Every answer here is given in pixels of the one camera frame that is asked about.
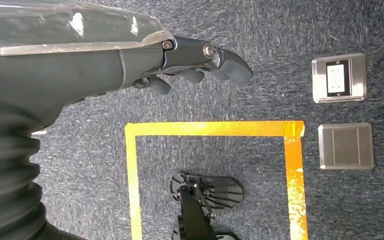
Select yellow floor tape square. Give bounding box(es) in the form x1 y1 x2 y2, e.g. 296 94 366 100
124 120 309 240

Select black robot foot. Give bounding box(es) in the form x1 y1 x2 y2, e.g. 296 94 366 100
169 171 245 240

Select steel floor outlet with socket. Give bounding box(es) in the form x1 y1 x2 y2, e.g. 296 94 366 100
311 52 368 104

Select closed steel floor outlet cover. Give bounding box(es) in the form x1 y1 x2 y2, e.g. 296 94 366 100
317 122 375 171

